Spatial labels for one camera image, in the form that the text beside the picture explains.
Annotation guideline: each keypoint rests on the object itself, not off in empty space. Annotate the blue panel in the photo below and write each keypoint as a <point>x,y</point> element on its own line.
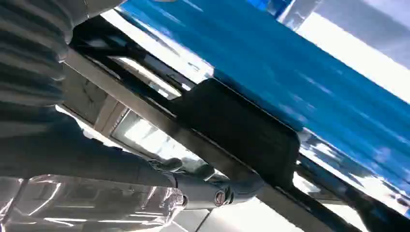
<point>272,64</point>

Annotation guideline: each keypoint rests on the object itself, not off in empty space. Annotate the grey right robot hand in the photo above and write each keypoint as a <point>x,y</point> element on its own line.
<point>64,150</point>

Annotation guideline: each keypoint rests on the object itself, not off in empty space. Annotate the right arm ribbed grey sleeve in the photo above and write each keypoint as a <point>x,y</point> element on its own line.
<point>29,54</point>

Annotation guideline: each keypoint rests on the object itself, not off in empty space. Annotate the grey metal bar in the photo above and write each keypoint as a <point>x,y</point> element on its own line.
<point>134,102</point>

